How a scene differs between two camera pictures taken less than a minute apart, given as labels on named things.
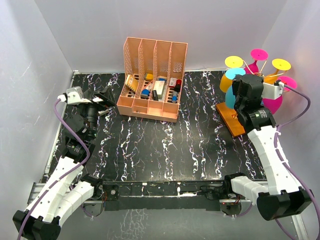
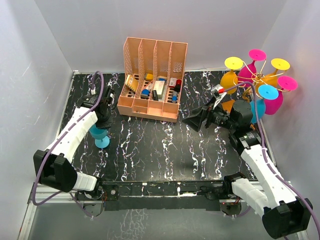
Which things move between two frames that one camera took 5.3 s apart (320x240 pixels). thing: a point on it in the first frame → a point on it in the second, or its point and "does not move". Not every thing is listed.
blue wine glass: (230, 97) → (101, 140)
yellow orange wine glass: (231, 61) does not move
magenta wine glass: (257, 54) does not move
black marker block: (155, 95) does not move
